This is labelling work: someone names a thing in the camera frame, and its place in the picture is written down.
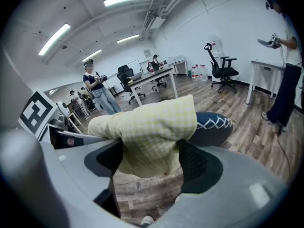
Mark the black office chair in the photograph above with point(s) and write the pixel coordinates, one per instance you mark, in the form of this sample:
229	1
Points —
160	83
124	76
223	71

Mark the small white desk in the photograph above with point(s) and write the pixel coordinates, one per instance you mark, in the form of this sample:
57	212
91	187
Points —
266	64

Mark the dark table with white legs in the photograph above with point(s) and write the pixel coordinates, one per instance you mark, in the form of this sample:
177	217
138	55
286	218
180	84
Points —
154	73

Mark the dark grey armchair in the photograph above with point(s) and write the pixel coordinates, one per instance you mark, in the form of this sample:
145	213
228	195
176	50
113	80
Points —
213	136

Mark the white dome backpack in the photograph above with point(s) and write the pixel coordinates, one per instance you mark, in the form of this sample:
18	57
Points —
63	108

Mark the long white desk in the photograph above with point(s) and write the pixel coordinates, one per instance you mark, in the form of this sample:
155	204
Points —
178	62

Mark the cream yellow checked clothes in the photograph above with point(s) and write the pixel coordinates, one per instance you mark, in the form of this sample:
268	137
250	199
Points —
147	132

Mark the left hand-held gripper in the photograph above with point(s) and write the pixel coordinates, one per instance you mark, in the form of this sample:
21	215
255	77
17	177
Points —
35	113

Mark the person's light shoe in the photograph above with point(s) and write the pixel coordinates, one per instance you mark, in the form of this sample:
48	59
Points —
147	221

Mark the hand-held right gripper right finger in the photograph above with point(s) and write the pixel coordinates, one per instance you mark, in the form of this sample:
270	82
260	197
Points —
237	174

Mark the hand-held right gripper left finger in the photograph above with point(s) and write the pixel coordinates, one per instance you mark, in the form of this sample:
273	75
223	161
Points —
78	170

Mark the red label water bottle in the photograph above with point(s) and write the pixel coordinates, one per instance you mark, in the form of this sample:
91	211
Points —
152	69

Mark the ceiling pipe run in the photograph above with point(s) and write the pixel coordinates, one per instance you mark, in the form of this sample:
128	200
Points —
166	6

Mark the whiteboard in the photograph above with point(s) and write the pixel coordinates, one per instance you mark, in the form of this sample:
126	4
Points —
134	65

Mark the framed wall notice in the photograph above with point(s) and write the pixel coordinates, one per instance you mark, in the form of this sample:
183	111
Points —
147	53

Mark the white water dispenser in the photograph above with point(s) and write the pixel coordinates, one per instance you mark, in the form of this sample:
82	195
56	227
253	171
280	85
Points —
216	41

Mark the grey bowl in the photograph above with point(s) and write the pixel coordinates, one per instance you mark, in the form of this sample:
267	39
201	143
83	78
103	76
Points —
136	77

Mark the clear water jug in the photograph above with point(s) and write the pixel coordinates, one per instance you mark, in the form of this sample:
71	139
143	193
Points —
203	73
194	74
197	66

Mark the ceiling air conditioner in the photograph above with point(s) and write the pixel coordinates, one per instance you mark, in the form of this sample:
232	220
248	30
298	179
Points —
154	22

